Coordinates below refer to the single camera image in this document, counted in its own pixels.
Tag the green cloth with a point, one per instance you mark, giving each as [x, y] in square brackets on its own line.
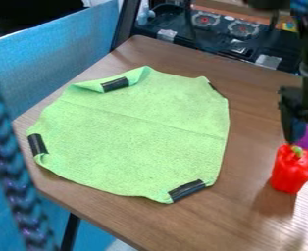
[139, 130]

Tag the red toy pepper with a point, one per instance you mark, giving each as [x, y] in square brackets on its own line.
[292, 173]

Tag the toy stove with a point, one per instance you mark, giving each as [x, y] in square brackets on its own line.
[224, 31]

